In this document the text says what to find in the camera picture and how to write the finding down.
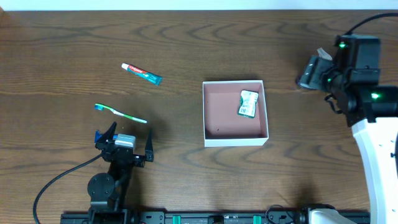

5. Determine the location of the red green toothpaste tube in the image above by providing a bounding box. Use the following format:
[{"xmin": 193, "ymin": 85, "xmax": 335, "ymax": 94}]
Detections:
[{"xmin": 121, "ymin": 63, "xmax": 162, "ymax": 86}]

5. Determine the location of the green white toothbrush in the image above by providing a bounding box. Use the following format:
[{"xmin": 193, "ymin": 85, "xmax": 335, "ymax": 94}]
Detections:
[{"xmin": 95, "ymin": 103, "xmax": 147, "ymax": 124}]

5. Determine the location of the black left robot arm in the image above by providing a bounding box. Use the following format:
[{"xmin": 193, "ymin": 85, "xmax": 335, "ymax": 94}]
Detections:
[{"xmin": 87, "ymin": 123, "xmax": 154, "ymax": 212}]

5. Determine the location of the small blue object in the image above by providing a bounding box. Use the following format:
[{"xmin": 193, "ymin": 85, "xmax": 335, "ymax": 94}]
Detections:
[{"xmin": 94, "ymin": 130, "xmax": 118, "ymax": 143}]

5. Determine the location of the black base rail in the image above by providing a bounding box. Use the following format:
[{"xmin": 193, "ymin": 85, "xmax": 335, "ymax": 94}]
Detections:
[{"xmin": 60, "ymin": 208, "xmax": 371, "ymax": 224}]

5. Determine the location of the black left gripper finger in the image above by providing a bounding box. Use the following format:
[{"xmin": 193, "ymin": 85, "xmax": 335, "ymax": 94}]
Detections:
[
  {"xmin": 98, "ymin": 122, "xmax": 117, "ymax": 143},
  {"xmin": 145, "ymin": 129, "xmax": 154, "ymax": 155}
]

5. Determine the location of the clear blue pump bottle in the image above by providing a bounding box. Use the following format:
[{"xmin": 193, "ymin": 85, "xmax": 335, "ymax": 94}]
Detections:
[{"xmin": 296, "ymin": 48, "xmax": 333, "ymax": 91}]

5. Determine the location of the white box pink interior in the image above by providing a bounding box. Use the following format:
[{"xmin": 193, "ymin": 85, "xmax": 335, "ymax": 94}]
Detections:
[{"xmin": 202, "ymin": 80, "xmax": 269, "ymax": 147}]

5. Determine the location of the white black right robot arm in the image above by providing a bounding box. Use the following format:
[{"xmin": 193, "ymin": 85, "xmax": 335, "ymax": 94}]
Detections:
[{"xmin": 298, "ymin": 55, "xmax": 397, "ymax": 223}]

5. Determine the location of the green white small packet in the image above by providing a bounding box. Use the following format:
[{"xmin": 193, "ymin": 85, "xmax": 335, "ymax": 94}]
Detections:
[{"xmin": 238, "ymin": 90, "xmax": 259, "ymax": 119}]

